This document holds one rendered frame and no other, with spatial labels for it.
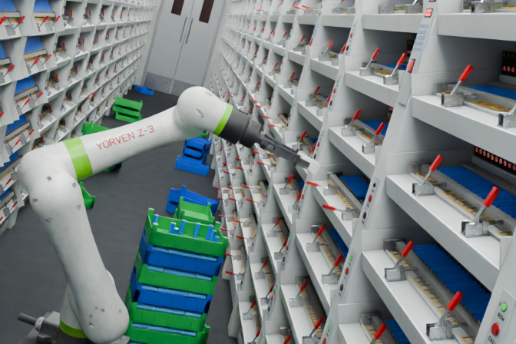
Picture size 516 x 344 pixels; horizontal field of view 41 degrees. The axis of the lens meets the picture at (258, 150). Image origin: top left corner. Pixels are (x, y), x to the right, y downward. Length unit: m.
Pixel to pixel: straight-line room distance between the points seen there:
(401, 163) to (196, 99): 0.57
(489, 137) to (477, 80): 0.45
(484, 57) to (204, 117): 0.72
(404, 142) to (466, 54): 0.24
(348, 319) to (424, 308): 0.38
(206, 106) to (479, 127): 0.82
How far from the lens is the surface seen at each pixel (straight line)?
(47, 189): 1.72
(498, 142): 1.17
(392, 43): 2.30
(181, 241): 2.66
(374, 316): 1.69
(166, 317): 2.78
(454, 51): 1.62
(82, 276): 1.84
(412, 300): 1.39
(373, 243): 1.65
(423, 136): 1.62
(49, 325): 2.18
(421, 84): 1.60
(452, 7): 1.61
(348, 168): 2.32
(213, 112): 1.83
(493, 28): 1.33
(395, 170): 1.61
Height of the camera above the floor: 1.34
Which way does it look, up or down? 9 degrees down
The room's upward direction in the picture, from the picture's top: 16 degrees clockwise
